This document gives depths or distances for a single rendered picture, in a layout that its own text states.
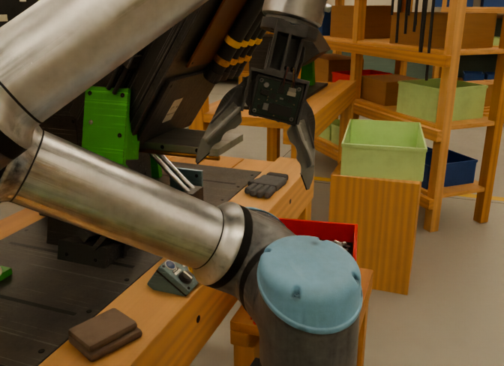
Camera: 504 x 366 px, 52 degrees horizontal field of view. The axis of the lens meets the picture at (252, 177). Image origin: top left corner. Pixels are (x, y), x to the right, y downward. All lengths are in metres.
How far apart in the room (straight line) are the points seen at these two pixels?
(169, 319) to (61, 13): 0.68
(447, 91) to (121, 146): 2.54
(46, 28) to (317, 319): 0.37
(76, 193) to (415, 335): 2.17
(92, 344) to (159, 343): 0.13
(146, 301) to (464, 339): 1.86
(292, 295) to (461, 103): 3.18
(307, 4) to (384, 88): 3.43
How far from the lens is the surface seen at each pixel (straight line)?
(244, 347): 1.18
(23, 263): 1.27
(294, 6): 0.62
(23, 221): 1.56
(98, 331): 0.93
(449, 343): 2.59
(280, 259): 0.58
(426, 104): 3.60
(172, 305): 1.03
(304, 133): 0.67
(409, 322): 2.68
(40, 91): 0.43
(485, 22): 3.70
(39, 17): 0.43
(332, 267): 0.58
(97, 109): 1.22
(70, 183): 0.57
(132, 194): 0.59
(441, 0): 9.26
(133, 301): 1.05
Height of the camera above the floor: 1.45
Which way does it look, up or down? 18 degrees down
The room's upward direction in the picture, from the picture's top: straight up
